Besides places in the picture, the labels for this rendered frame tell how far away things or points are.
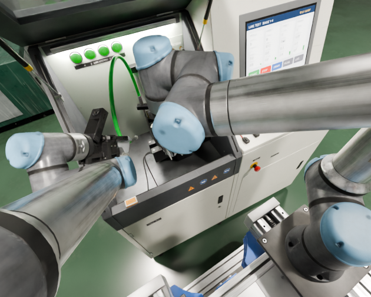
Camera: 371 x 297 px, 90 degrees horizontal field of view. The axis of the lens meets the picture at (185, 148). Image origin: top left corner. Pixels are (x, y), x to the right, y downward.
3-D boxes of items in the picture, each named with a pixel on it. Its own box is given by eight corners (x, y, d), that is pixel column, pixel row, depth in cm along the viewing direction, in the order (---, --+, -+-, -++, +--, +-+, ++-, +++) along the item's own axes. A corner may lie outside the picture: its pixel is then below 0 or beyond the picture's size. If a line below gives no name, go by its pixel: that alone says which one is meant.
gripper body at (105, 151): (104, 159, 64) (72, 165, 53) (102, 135, 64) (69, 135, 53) (122, 158, 62) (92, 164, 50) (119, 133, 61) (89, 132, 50)
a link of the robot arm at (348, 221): (305, 263, 46) (333, 251, 36) (300, 211, 54) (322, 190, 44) (362, 278, 43) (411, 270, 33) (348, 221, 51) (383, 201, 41)
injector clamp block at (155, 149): (158, 170, 105) (152, 153, 94) (153, 157, 112) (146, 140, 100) (210, 147, 113) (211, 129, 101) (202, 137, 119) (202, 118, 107)
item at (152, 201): (125, 227, 90) (112, 215, 78) (122, 219, 93) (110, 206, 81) (232, 175, 103) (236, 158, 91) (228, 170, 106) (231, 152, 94)
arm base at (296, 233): (353, 262, 54) (377, 255, 46) (318, 296, 50) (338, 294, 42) (307, 217, 62) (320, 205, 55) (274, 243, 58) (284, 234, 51)
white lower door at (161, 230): (153, 257, 142) (122, 230, 90) (152, 254, 143) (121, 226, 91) (225, 218, 156) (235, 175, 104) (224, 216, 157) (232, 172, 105)
